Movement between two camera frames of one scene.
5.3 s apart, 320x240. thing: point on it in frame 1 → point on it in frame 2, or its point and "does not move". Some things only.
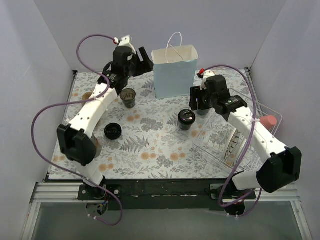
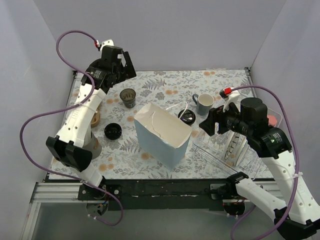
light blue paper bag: x=175 y=68 → x=162 y=135
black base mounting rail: x=192 y=194 does not move
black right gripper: x=197 y=98 → x=217 y=120
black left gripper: x=138 y=64 → x=121 y=69
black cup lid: x=112 y=131 does not move
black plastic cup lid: x=186 y=116 does not move
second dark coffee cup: x=128 y=96 does not move
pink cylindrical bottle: x=268 y=121 does not move
